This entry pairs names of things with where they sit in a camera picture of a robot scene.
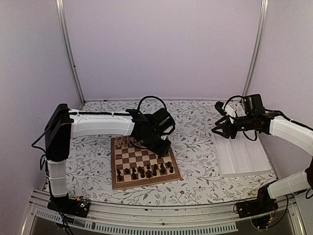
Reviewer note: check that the white chess piece row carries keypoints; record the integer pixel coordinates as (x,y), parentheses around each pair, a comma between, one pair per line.
(125,141)

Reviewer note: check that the aluminium front rail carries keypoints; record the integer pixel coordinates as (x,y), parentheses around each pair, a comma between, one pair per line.
(115,219)

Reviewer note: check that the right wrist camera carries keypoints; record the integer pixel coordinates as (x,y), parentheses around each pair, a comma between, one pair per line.
(225,109)

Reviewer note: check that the white plastic tray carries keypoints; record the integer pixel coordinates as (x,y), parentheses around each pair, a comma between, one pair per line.
(240,157)

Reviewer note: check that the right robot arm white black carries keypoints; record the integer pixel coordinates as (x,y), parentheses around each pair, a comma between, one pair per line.
(289,142)

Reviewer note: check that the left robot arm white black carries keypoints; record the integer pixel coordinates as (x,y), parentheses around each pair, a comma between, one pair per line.
(66,124)

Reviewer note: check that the floral patterned table mat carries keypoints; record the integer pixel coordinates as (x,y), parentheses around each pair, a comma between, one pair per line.
(89,163)

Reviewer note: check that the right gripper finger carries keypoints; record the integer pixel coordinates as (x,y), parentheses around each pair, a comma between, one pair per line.
(222,123)
(222,131)

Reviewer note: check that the dark rook corner piece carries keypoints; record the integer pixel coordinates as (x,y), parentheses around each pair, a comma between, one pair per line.
(119,178)

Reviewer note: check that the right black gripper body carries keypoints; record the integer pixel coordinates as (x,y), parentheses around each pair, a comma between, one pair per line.
(249,125)

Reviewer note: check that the dark king piece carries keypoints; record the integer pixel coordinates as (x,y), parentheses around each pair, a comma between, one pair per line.
(148,174)

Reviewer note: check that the wooden chess board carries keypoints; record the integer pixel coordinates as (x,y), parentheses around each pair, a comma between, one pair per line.
(122,158)

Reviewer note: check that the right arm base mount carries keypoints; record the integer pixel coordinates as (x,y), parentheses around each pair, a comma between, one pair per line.
(262,204)

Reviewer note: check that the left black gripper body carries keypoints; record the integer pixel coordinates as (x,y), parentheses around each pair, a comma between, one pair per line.
(152,145)

